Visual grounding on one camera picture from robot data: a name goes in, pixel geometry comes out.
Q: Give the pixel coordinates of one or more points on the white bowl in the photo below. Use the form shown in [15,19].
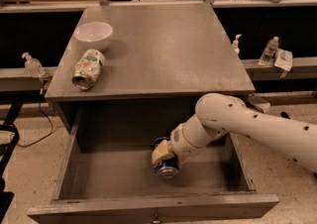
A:
[94,35]

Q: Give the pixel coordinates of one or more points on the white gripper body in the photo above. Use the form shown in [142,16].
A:
[179,143]

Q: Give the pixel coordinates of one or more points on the clear plastic water bottle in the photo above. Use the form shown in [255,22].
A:
[269,51]

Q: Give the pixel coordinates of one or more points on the blue pepsi can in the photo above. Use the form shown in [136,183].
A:
[168,168]

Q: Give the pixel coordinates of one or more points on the black chair frame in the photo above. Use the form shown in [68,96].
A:
[6,197]

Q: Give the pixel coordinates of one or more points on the grey cabinet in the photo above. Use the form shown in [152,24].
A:
[157,50]

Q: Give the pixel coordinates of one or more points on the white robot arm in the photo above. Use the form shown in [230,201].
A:
[217,115]

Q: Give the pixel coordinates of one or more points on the white pump bottle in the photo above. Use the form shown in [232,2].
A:
[235,44]

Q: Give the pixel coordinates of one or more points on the clear sanitizer pump bottle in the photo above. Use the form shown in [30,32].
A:
[33,66]

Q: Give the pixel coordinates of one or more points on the green white crushed can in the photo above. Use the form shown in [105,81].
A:
[88,69]

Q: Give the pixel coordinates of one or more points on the open grey top drawer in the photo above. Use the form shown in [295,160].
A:
[107,175]

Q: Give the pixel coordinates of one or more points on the white wipes packet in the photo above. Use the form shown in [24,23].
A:
[283,59]

